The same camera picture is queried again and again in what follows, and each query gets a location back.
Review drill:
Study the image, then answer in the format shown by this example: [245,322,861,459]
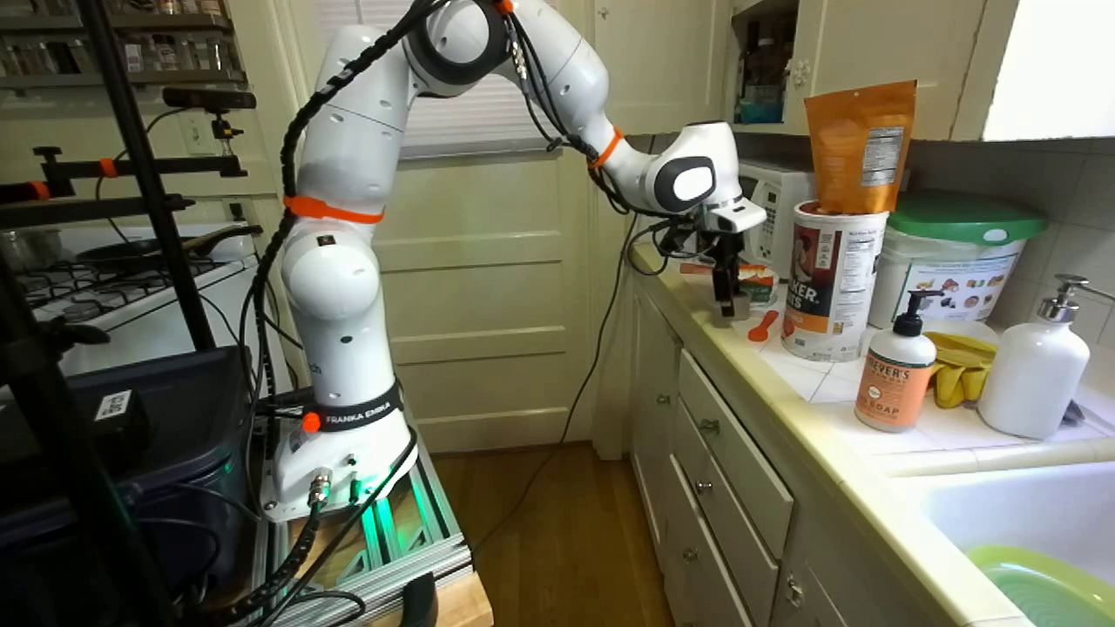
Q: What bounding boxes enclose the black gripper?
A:
[699,225,750,325]

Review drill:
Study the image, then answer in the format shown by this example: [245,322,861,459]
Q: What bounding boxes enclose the round white tub orange label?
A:
[738,262,779,305]

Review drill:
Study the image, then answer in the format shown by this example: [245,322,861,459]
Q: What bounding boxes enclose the orange plastic spoon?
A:
[747,305,783,348]

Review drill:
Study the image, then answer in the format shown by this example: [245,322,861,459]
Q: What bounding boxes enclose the white orange oats canister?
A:
[779,197,891,365]

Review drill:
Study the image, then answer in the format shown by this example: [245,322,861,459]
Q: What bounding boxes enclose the orange soap pump bottle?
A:
[855,290,942,434]

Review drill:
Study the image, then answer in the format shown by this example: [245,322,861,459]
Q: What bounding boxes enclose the orange snack bag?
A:
[803,80,920,219]

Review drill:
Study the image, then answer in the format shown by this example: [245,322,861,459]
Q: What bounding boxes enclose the cream base cabinet with drawers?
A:
[625,266,969,627]

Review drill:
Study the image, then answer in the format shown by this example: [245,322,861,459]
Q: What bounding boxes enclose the white bucket with green lid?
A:
[866,188,1049,339]

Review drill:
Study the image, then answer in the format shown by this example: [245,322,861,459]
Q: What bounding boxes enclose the yellow rubber gloves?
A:
[926,329,999,411]

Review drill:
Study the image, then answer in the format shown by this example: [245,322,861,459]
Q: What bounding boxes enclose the white panelled door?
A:
[236,0,639,455]

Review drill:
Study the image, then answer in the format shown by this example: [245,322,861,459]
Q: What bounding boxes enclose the white soap dispenser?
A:
[975,272,1115,444]

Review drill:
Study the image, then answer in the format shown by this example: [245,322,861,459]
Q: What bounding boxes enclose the white kitchen sink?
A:
[900,455,1115,627]

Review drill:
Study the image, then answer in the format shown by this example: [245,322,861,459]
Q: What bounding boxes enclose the green plastic bowl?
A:
[964,543,1115,627]

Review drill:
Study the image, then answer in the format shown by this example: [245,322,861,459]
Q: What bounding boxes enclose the black slanted stand pole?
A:
[73,0,220,355]

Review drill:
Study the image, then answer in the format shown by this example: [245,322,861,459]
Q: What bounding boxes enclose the white gas stove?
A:
[0,219,293,396]

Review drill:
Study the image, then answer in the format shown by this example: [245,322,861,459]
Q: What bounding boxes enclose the shelf with jars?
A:
[0,0,254,92]

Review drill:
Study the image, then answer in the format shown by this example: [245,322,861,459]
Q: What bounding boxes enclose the black clamp bar orange clips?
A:
[0,142,254,230]

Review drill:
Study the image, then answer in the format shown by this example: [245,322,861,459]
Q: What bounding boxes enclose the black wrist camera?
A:
[656,215,714,262]

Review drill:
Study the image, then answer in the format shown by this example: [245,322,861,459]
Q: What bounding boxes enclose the black hanging power cable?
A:
[470,211,646,549]

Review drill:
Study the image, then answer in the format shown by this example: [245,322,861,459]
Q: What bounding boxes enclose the cream wall cabinets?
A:
[584,0,1115,146]

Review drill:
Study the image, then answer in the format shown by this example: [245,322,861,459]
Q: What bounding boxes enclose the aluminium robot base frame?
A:
[245,440,481,627]

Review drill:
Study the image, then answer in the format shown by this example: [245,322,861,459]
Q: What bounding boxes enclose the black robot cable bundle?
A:
[236,0,656,411]

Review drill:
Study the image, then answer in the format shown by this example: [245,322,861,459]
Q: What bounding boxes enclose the black camera on stand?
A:
[159,82,261,146]

